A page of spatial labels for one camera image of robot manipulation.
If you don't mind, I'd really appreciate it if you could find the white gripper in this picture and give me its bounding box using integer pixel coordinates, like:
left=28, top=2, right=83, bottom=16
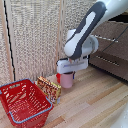
left=56, top=56, right=90, bottom=80

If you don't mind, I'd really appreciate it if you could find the brown dresser cabinet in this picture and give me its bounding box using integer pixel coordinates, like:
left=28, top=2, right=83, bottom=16
left=87, top=9, right=128, bottom=83

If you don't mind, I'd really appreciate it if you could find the red basket with blue rim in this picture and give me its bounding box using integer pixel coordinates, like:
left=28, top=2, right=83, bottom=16
left=0, top=78, right=55, bottom=128

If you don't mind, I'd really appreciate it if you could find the silver drawer handle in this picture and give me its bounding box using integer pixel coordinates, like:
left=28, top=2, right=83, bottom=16
left=95, top=54, right=121, bottom=67
left=93, top=34, right=120, bottom=44

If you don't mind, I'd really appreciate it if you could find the red yellow snack box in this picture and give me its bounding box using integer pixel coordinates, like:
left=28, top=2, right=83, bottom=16
left=35, top=75, right=63, bottom=105

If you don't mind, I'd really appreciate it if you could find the black cable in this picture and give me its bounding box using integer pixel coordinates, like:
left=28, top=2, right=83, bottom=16
left=99, top=24, right=128, bottom=54

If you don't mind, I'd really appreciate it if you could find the pink plastic cup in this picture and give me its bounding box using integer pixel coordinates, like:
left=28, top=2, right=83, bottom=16
left=59, top=71, right=75, bottom=90

